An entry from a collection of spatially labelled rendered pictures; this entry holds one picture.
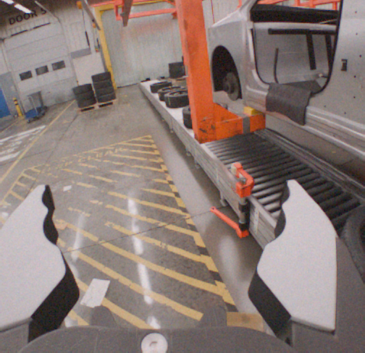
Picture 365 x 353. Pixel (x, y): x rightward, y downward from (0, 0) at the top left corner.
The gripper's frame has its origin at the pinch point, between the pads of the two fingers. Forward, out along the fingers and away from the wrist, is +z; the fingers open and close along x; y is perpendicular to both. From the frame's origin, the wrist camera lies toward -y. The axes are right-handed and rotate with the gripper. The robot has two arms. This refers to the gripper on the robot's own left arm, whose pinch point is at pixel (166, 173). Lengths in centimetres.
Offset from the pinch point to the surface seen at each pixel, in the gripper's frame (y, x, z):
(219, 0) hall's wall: -302, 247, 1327
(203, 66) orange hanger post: 4, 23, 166
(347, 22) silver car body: -28, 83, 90
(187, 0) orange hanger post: -44, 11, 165
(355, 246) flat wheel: 63, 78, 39
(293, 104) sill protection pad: 23, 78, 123
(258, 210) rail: 79, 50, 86
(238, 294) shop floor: 120, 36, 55
